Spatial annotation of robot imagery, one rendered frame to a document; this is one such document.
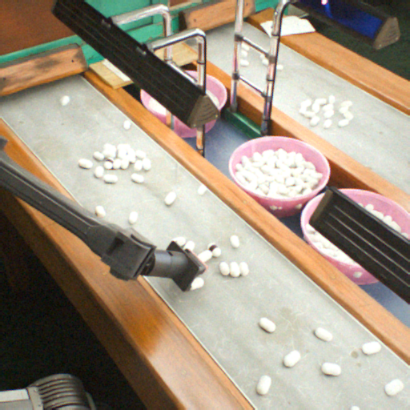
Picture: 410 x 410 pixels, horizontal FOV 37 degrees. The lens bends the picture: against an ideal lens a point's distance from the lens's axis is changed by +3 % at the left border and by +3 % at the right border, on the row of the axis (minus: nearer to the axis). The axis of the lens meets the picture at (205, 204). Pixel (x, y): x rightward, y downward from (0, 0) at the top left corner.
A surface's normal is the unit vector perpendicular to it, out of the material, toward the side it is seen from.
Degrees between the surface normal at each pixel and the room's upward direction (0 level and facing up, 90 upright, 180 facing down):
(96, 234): 46
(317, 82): 0
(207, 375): 0
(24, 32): 90
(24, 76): 67
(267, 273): 0
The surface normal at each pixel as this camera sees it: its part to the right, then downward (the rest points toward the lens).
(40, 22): 0.60, 0.55
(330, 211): -0.67, -0.06
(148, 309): 0.02, -0.74
